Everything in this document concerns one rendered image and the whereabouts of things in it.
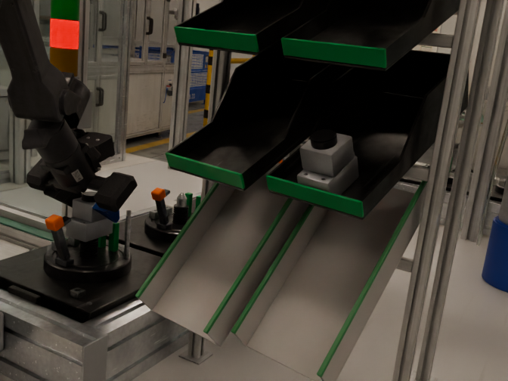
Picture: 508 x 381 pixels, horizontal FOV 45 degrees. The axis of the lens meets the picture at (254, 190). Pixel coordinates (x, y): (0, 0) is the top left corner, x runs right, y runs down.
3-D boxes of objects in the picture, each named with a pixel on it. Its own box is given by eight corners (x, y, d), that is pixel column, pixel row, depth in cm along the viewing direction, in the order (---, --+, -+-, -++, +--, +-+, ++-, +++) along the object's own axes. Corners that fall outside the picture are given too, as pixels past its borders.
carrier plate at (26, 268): (89, 325, 86) (89, 311, 85) (-24, 278, 96) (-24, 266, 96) (188, 276, 106) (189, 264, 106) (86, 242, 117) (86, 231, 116)
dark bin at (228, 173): (244, 191, 73) (232, 138, 69) (169, 168, 81) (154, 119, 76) (363, 91, 89) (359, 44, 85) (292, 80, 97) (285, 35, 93)
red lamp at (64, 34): (63, 48, 108) (64, 20, 107) (43, 45, 110) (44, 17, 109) (84, 49, 112) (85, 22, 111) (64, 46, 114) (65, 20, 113)
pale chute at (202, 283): (221, 348, 76) (205, 332, 73) (151, 311, 84) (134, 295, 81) (327, 176, 86) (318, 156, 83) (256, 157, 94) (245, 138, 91)
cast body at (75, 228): (85, 243, 96) (87, 200, 94) (65, 236, 98) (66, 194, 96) (121, 230, 103) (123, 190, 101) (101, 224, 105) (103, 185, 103)
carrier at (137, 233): (193, 274, 107) (199, 205, 104) (91, 240, 118) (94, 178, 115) (258, 241, 128) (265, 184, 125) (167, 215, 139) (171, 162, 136)
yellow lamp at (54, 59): (63, 76, 109) (63, 48, 108) (43, 73, 111) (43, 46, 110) (83, 76, 113) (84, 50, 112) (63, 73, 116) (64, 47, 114)
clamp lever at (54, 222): (64, 262, 94) (53, 222, 90) (55, 259, 95) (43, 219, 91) (81, 249, 97) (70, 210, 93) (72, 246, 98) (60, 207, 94)
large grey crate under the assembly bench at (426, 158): (455, 171, 590) (459, 149, 585) (392, 161, 609) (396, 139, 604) (457, 164, 628) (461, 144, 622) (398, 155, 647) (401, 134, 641)
